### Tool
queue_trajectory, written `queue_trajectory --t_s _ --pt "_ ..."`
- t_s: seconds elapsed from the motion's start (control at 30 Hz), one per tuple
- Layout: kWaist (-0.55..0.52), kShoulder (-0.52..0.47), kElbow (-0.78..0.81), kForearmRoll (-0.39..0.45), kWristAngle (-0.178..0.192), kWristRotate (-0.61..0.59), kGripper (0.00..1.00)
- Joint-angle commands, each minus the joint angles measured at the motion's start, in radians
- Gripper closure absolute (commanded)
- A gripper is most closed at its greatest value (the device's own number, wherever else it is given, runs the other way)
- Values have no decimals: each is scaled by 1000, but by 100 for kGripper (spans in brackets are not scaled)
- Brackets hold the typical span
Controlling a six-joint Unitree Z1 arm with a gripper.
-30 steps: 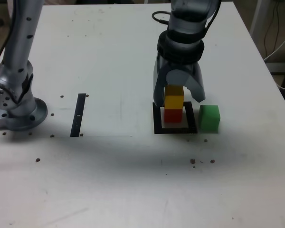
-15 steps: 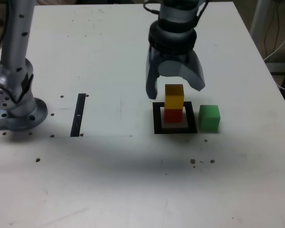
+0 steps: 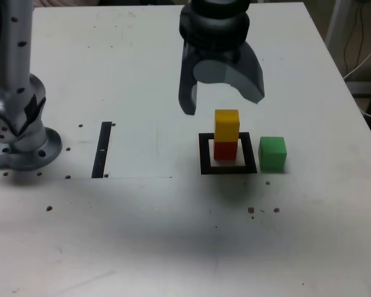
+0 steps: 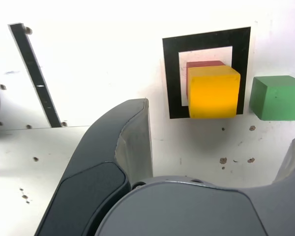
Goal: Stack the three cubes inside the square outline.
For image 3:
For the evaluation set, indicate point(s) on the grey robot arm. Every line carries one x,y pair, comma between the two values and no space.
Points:
14,62

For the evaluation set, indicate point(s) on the green cube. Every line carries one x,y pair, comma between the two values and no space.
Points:
272,154

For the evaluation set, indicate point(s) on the black tape square outline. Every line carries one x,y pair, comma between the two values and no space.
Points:
204,154

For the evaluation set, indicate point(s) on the red cube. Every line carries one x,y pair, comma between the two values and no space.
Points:
225,151

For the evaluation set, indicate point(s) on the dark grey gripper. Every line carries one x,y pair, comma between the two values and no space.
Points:
216,52

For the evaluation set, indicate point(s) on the yellow cube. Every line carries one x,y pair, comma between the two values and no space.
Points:
226,125

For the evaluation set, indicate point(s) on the black tape strip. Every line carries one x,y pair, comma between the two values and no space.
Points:
101,148

